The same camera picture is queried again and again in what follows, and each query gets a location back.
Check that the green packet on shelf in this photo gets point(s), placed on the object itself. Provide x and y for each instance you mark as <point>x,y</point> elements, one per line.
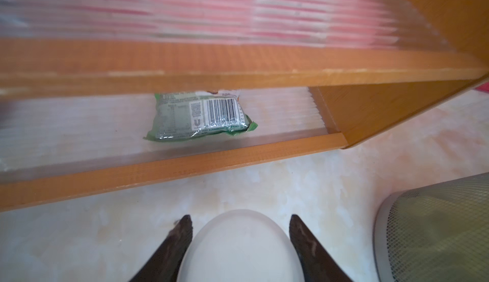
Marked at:
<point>184,116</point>

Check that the orange wooden shelf rack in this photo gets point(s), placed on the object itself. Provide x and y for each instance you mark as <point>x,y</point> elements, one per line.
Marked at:
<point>79,79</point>

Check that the grey bin with yellow bag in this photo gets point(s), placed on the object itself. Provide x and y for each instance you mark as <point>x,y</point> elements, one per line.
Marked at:
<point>434,233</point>

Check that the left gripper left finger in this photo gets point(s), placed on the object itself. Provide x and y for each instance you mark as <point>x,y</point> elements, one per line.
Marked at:
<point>165,263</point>

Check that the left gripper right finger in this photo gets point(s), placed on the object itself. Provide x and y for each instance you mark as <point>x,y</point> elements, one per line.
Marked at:
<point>316,262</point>

